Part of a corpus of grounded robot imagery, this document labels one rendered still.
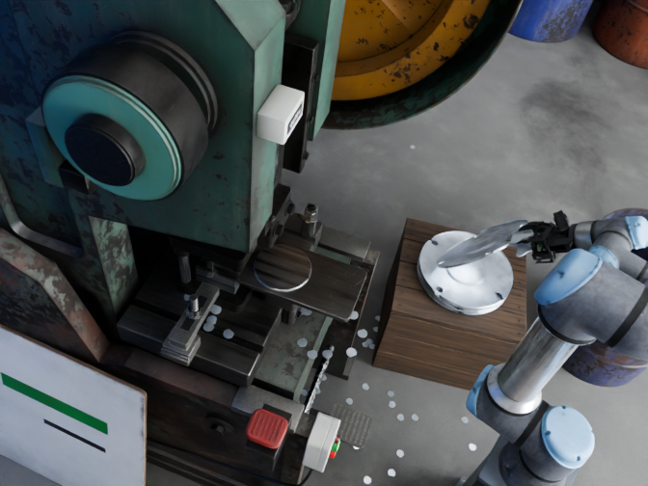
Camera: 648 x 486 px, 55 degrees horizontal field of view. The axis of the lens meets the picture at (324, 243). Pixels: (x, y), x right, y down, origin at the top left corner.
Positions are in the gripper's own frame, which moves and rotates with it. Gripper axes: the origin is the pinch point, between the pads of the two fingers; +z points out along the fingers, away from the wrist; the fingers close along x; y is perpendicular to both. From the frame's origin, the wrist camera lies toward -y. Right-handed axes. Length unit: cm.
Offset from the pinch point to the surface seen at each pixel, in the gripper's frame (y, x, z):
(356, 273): 50, -27, 3
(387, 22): 23, -68, -12
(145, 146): 91, -75, -29
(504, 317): 3.2, 25.0, 12.1
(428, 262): 3.7, 3.0, 28.8
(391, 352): 21, 25, 45
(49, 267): 92, -62, 30
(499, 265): -10.1, 15.4, 16.4
